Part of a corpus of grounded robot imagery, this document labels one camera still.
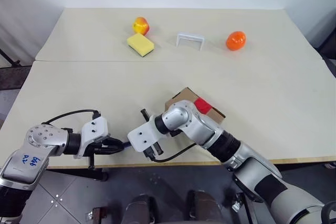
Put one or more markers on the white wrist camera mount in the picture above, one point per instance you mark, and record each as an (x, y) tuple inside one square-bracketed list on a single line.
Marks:
[(93, 132), (141, 136)]

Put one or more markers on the white plastic frame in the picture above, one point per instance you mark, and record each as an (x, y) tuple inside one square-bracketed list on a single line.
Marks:
[(190, 36)]

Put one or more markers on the brown cardboard box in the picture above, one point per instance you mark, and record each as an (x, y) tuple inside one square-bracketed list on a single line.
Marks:
[(183, 95)]

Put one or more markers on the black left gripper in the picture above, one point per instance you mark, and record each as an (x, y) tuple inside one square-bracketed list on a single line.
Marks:
[(98, 148)]

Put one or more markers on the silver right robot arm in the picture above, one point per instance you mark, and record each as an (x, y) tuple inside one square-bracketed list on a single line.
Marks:
[(199, 129)]

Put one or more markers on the metal floor bracket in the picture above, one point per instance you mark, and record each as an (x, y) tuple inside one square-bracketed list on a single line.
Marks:
[(237, 204), (95, 213)]

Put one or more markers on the dark rounded shape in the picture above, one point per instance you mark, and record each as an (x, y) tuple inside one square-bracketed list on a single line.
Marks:
[(140, 209), (203, 208)]

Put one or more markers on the yellow sponge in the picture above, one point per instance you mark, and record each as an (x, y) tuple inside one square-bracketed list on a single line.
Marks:
[(140, 45)]

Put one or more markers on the orange fruit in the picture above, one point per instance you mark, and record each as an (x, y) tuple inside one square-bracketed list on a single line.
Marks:
[(236, 40)]

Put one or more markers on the black floor mat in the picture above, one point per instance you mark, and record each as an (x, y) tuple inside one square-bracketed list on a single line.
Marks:
[(13, 77)]

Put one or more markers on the red yellow apple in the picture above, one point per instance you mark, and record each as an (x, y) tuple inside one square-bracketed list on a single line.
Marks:
[(141, 25)]

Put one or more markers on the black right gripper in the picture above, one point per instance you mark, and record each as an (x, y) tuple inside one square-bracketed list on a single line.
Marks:
[(157, 150)]

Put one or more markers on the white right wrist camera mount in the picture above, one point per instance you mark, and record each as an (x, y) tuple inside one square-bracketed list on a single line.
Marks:
[(141, 136)]

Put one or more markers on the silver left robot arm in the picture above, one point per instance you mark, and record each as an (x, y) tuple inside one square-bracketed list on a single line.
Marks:
[(42, 137)]

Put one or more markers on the black tripod stand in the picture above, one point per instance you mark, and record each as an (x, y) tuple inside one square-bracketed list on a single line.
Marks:
[(10, 60)]

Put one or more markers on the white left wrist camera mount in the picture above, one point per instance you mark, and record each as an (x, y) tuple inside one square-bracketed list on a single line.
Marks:
[(93, 132)]

